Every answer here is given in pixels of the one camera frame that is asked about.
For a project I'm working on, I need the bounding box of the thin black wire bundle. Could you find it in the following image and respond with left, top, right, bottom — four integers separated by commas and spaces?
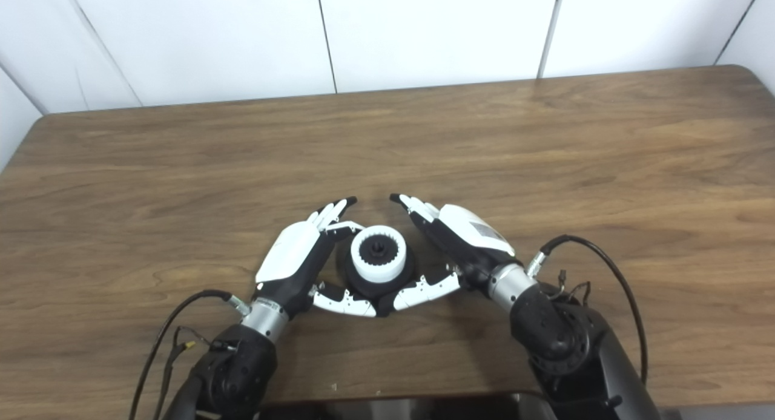
548, 269, 591, 303

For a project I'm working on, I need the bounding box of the thin wire with yellow connector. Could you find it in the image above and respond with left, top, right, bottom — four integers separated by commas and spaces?
154, 326, 237, 420

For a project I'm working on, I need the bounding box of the white toothed ring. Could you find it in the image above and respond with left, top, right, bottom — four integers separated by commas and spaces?
351, 225, 407, 283

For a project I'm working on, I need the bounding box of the round black part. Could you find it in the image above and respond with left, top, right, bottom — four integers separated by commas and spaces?
344, 241, 417, 300

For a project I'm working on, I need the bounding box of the thick black wrist cable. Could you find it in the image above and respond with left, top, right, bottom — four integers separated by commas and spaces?
128, 289, 252, 420
526, 234, 650, 387

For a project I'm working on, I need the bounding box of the thick black left wrist cable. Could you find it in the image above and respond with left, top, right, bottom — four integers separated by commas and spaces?
128, 289, 252, 420

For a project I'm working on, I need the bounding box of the thick black right wrist cable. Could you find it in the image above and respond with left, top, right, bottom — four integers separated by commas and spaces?
526, 234, 650, 387

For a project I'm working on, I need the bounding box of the white and black right hand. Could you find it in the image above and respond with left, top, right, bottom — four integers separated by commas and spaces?
389, 193, 523, 312

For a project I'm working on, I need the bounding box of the white and black left hand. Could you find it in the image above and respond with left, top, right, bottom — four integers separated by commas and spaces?
254, 196, 379, 319

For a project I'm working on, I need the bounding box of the black robot torso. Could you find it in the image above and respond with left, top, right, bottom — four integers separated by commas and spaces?
260, 393, 558, 420

